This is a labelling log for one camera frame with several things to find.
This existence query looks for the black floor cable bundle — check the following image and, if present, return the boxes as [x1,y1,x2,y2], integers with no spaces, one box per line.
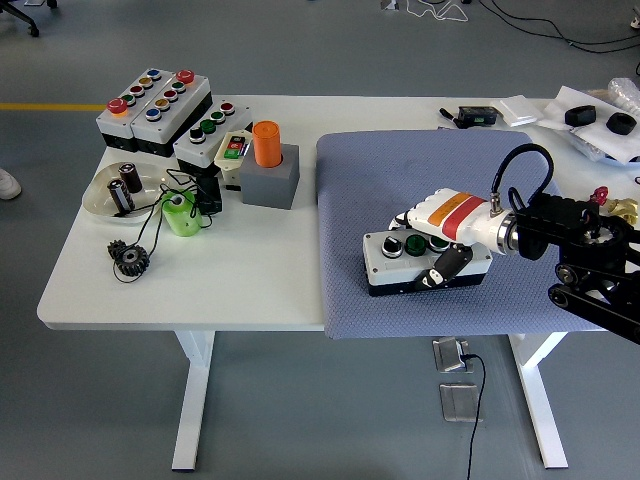
[478,0,640,54]

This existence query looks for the grey-blue textured mat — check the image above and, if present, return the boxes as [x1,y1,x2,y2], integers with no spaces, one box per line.
[314,128,619,341]

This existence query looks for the open metal floor socket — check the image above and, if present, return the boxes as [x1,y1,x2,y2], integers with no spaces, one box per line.
[432,337,476,375]

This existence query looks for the thin black cord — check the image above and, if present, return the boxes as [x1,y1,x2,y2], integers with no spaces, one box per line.
[110,168,214,285]

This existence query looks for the black electronic module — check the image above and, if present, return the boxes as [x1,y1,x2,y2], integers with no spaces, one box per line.
[457,104,499,127]

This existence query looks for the four-button control box, clean base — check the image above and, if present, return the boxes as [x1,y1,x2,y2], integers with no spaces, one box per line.
[172,100,254,179]

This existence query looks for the five-button box, red stop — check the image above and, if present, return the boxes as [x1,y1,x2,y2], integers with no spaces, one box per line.
[129,69,213,159]

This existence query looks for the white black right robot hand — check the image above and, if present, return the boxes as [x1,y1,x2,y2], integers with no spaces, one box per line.
[388,187,504,292]

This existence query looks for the black power adapter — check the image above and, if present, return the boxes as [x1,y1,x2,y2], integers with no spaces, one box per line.
[195,174,223,217]

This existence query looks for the clear round dish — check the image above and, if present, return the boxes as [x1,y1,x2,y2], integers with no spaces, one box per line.
[80,160,176,226]

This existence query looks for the white foam sheet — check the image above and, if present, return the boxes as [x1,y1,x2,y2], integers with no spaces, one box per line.
[541,84,640,166]

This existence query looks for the white wall switch panel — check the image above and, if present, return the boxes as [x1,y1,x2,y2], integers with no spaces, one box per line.
[489,94,545,127]

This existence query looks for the five-button box, yellow-based stop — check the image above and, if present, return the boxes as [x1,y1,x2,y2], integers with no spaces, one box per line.
[94,67,162,154]

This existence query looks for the black floor power cable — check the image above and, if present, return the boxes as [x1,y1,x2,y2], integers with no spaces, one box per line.
[462,353,487,480]

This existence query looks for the four-button control box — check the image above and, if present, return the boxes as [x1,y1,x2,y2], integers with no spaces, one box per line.
[172,100,254,179]
[362,229,494,298]

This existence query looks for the grey block holder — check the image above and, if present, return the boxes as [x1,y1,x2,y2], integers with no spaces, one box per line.
[237,143,300,210]

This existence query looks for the orange cylinder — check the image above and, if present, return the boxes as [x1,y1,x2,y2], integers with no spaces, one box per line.
[250,120,284,169]

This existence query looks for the brass valve with red handle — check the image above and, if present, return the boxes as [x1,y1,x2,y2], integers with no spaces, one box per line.
[589,185,639,226]

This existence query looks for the beige red-green switch box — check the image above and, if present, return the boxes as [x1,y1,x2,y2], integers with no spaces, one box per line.
[213,129,253,190]

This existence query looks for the closed metal floor plate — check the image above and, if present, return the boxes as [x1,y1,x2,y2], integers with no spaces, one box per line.
[438,382,485,423]

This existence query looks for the green plastic cylinder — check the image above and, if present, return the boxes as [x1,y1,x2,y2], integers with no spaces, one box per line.
[160,191,203,238]

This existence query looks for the white floor cable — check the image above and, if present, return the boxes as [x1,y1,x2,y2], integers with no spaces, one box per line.
[403,0,470,24]

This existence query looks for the large black gear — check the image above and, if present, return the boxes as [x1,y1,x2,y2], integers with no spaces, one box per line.
[114,245,151,278]

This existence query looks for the black office chair base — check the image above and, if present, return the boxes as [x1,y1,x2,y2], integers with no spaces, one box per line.
[0,0,59,39]

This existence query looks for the dark cylindrical capacitor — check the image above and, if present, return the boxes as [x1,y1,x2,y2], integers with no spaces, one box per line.
[106,178,136,213]
[117,162,144,195]

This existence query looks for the white table leg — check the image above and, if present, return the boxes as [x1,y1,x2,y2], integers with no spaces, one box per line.
[171,330,216,472]
[508,332,570,470]

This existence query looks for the clear bubble wrap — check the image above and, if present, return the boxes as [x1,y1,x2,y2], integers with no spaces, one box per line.
[606,75,640,115]

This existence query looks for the person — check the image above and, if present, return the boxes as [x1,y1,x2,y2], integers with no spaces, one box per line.
[0,167,23,202]

